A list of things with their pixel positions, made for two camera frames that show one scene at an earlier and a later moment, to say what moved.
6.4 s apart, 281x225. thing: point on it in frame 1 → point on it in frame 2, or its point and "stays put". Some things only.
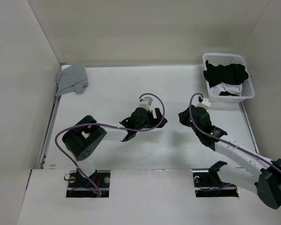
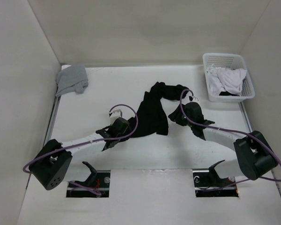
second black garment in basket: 226,93 stays put
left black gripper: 154,122 → 124,133
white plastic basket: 247,89 stays put
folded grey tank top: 71,79 stays put
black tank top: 233,74 → 151,116
